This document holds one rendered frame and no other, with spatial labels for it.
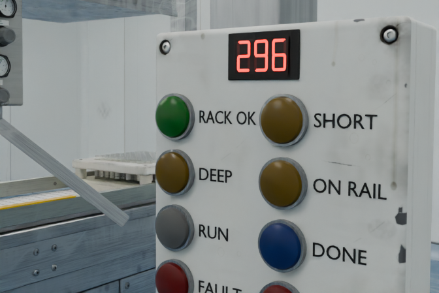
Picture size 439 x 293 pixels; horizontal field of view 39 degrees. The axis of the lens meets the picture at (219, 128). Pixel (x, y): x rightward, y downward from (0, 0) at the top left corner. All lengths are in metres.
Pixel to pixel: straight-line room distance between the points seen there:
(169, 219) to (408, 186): 0.15
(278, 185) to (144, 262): 1.11
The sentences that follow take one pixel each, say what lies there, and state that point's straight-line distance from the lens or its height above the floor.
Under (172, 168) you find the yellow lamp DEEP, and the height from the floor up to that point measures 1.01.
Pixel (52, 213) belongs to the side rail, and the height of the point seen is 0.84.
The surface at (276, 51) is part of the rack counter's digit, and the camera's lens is 0.35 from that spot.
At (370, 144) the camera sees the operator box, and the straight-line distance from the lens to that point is 0.33.
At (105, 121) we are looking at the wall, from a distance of 6.89.
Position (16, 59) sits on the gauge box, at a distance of 1.07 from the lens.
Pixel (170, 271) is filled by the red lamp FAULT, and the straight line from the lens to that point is 0.41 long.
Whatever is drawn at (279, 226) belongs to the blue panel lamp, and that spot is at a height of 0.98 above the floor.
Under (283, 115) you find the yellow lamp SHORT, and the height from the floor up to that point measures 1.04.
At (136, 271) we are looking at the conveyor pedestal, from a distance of 1.43.
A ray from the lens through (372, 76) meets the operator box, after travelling 0.33.
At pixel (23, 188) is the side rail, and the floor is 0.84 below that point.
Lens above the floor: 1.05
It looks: 3 degrees down
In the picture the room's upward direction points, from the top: straight up
